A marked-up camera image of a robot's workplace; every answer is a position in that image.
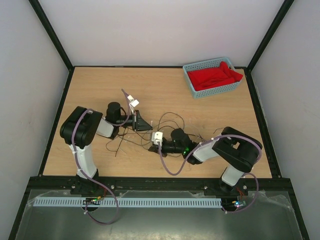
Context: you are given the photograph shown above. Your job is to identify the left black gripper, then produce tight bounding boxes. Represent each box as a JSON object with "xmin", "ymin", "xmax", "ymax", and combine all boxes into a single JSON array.
[{"xmin": 117, "ymin": 109, "xmax": 154, "ymax": 132}]

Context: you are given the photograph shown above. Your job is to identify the black wires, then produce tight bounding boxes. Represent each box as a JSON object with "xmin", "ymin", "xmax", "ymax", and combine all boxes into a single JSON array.
[{"xmin": 106, "ymin": 111, "xmax": 226, "ymax": 158}]

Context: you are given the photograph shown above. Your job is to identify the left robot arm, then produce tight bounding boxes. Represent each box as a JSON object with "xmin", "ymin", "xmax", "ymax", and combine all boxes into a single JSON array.
[{"xmin": 59, "ymin": 102, "xmax": 153, "ymax": 194}]

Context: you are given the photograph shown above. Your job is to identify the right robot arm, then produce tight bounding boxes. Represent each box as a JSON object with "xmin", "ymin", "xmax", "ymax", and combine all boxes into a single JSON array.
[{"xmin": 148, "ymin": 126, "xmax": 263, "ymax": 195}]

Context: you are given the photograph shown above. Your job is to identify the red cloth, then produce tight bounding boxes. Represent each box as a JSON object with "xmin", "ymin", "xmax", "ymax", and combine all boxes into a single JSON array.
[{"xmin": 187, "ymin": 61, "xmax": 243, "ymax": 91}]

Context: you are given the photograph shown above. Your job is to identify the blue perforated plastic basket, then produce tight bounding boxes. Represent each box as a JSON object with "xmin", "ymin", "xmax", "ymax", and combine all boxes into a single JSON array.
[{"xmin": 182, "ymin": 57, "xmax": 242, "ymax": 99}]

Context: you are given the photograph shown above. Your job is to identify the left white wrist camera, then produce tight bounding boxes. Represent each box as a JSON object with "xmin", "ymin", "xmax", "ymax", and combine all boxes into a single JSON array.
[{"xmin": 127, "ymin": 95, "xmax": 140, "ymax": 109}]

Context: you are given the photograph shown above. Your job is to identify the light blue slotted cable duct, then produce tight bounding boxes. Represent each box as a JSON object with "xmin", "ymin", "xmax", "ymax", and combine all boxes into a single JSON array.
[{"xmin": 32, "ymin": 197, "xmax": 221, "ymax": 208}]

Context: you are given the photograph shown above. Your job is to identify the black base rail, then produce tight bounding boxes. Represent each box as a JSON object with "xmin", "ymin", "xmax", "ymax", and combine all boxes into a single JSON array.
[{"xmin": 69, "ymin": 177, "xmax": 250, "ymax": 196}]

